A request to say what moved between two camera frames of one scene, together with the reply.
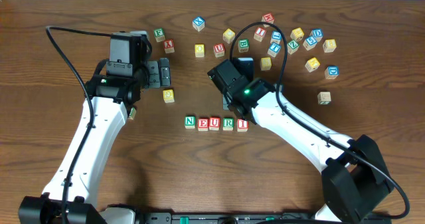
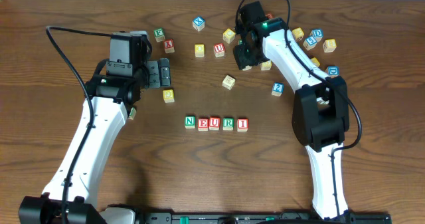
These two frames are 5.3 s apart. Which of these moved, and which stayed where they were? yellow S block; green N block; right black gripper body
Moved: right black gripper body
Stayed: yellow S block; green N block
